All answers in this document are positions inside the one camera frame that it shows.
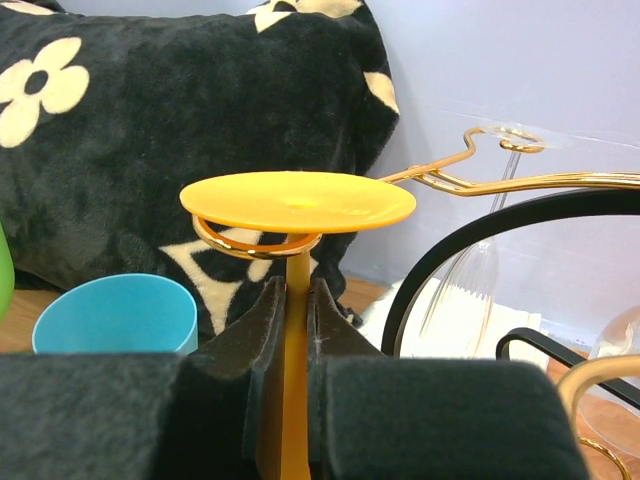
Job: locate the black floral plush pillow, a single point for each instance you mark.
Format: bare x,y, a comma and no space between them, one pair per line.
105,119

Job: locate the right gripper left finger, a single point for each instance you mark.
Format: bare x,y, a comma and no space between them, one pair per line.
213,414

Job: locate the short clear wine glass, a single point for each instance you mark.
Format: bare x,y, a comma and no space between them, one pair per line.
611,409

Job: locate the tall clear champagne flute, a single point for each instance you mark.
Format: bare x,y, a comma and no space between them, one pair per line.
475,270

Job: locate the gold and black wine glass rack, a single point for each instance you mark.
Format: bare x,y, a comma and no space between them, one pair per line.
570,195

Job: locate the folded cream cloth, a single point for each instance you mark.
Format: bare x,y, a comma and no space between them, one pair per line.
453,334

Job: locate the yellow plastic goblet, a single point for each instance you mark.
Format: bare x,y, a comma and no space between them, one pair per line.
272,215

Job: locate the blue plastic goblet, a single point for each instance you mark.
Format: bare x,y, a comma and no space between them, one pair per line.
124,313

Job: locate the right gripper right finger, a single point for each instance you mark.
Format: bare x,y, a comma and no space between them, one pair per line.
371,416

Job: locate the green plastic goblet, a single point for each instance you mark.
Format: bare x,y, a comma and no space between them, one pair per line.
7,275

